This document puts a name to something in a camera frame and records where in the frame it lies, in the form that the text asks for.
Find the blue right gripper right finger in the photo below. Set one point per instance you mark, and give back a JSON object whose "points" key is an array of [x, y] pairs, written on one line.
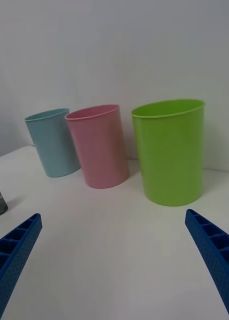
{"points": [[217, 257]]}

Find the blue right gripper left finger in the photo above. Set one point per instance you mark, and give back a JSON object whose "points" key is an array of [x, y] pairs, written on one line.
{"points": [[14, 255]]}

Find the green plastic bin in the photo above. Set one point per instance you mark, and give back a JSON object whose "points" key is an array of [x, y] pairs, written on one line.
{"points": [[169, 155]]}

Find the pale blue plastic bin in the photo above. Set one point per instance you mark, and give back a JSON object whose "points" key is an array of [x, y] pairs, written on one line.
{"points": [[53, 145]]}

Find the pink plastic bin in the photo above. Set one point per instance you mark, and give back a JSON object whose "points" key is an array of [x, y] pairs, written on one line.
{"points": [[102, 150]]}

